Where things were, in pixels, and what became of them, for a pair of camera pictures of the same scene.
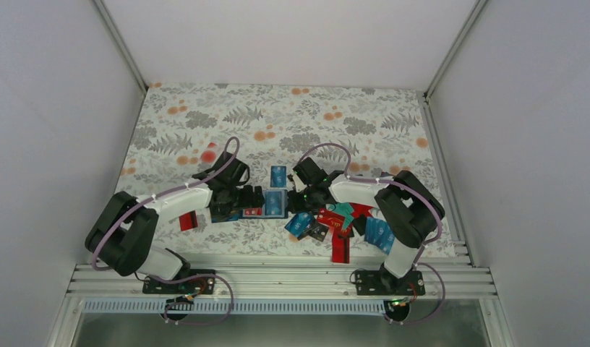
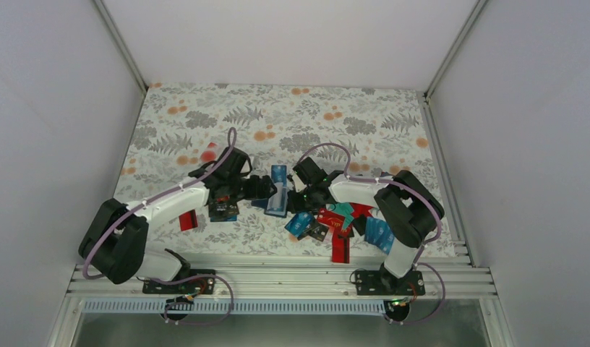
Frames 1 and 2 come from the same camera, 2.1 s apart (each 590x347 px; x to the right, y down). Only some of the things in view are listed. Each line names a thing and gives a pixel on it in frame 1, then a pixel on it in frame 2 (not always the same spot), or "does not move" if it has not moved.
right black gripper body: (305, 204) does not move
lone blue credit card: (278, 176) does not move
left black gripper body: (235, 200) -> (244, 192)
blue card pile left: (299, 223) does not move
